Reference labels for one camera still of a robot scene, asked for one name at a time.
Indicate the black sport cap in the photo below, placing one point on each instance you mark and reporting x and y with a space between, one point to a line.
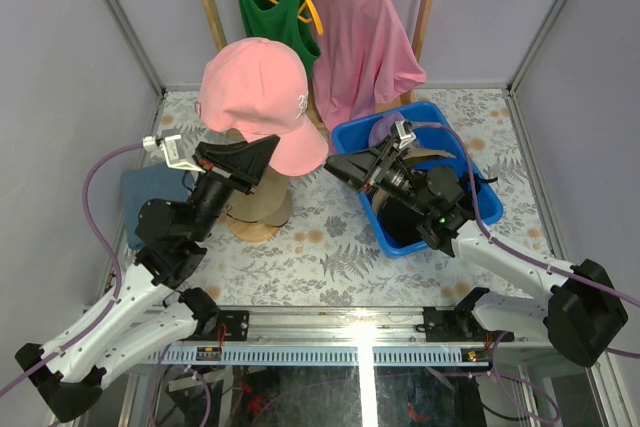
400 222

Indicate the beige sport cap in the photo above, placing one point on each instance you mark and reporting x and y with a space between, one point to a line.
415 156

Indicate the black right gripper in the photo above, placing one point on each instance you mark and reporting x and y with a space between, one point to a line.
363 168

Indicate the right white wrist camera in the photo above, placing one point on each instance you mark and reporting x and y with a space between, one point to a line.
402 133

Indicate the green tank top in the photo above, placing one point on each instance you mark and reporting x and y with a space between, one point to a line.
280 20

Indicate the folded blue cloth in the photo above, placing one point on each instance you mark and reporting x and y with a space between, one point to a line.
141 185

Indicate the pink cap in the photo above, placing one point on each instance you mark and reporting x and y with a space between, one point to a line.
259 87

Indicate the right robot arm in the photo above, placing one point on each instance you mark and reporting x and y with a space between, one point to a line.
574 306

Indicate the aluminium mounting rail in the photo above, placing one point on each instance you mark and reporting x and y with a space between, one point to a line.
234 337

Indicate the wooden hat stand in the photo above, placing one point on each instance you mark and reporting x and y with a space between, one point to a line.
251 232

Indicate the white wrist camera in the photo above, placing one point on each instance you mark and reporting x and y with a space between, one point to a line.
402 133
169 143

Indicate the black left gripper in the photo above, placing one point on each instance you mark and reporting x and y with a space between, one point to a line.
226 170

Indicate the beige corduroy cap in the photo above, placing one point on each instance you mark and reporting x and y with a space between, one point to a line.
271 203

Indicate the pink t-shirt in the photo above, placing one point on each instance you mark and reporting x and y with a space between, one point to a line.
366 59

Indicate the blue plastic bin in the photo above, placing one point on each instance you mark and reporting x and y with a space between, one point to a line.
353 136

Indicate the purple cap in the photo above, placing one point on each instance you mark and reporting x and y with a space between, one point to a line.
382 128

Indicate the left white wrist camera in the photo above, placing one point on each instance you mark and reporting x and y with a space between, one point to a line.
169 143

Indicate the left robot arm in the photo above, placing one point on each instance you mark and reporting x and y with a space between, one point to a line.
147 308

